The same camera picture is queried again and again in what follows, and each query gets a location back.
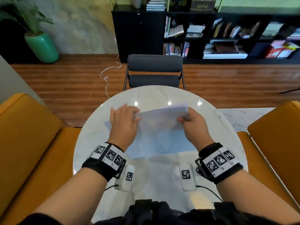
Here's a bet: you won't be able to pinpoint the person's right hand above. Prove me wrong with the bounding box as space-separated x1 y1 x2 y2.
177 107 215 153

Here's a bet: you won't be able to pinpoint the person's left hand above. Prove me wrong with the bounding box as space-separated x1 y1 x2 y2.
107 103 141 153

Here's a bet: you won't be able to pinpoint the stack of white papers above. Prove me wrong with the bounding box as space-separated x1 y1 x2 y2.
104 102 197 160

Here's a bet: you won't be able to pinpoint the person's right forearm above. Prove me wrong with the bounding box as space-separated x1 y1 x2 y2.
215 170 300 223

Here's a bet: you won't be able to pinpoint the person's left forearm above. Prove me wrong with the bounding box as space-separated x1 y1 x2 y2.
34 167 108 225

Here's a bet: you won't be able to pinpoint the person's black clothing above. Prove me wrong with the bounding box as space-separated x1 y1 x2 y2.
20 199 300 225

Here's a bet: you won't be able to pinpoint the black wristband with marker tags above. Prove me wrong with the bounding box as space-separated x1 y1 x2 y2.
81 142 127 183
195 142 244 185

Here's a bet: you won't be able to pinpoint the white patterned rug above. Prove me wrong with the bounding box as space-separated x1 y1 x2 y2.
219 107 276 133

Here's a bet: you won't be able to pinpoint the dark grey chair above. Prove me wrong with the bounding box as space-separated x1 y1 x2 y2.
123 54 187 92

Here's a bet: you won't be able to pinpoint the flat stack of magazines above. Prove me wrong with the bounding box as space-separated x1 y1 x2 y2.
202 41 248 59

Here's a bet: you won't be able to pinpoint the orange upholstered seat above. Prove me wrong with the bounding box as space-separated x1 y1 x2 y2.
0 93 83 225
236 100 300 213

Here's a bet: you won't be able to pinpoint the row of upright books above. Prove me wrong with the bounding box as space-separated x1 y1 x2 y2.
163 42 190 58

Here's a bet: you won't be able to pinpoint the black bookshelf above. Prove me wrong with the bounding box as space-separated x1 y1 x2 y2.
111 4 300 65

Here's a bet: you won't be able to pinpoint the leaning books with white booklet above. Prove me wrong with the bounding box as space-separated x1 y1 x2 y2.
164 16 185 38

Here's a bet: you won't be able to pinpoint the small pile of white booklets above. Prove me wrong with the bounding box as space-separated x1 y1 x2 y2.
186 23 206 38

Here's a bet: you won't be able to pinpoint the black stand leg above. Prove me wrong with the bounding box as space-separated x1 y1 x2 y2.
279 85 300 95

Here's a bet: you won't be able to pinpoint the row of leaning books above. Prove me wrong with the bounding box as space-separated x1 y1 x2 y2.
212 18 261 39

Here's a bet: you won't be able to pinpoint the red and white box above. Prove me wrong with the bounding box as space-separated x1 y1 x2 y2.
265 40 300 59

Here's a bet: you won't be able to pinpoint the green plant pot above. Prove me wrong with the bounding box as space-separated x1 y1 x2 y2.
24 31 59 64

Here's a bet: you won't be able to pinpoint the brown storage box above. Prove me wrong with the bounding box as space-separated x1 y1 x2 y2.
190 0 217 12

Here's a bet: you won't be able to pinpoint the stack of books on cabinet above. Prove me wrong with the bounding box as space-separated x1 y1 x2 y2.
146 0 167 12

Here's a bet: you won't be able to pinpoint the green palm plant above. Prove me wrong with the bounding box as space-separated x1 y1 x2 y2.
0 0 55 37

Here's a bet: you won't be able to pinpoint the white floor cable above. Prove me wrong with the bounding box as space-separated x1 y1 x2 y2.
100 55 122 99

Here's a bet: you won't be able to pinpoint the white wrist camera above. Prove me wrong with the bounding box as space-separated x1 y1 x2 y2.
179 162 197 192
114 164 136 192

